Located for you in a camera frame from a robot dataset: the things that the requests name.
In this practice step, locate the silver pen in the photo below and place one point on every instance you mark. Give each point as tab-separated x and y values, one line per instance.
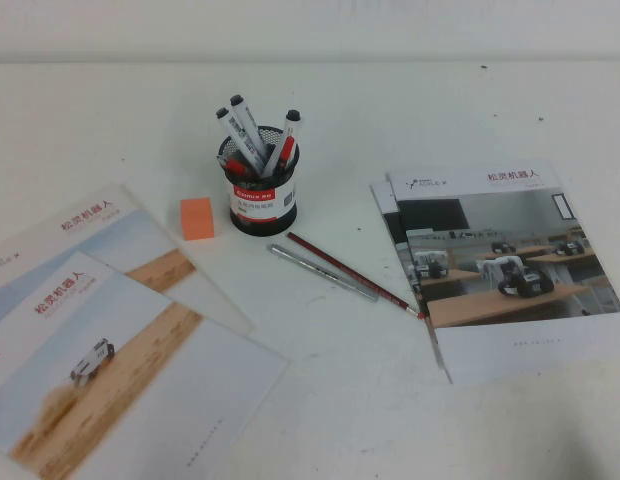
320	271

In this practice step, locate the orange block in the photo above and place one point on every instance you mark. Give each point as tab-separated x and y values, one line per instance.
196	220

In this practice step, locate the red-capped marker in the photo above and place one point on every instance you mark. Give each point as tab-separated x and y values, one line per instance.
288	148
234	165

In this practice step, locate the desert brochure with rover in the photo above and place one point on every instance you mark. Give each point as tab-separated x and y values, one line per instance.
140	375

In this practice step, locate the classroom robot brochure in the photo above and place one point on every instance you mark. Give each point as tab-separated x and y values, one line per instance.
384	210
490	250

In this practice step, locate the black mesh pen holder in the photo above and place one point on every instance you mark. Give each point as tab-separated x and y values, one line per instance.
262	221

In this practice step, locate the red pencil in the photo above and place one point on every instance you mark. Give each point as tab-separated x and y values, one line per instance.
350	272

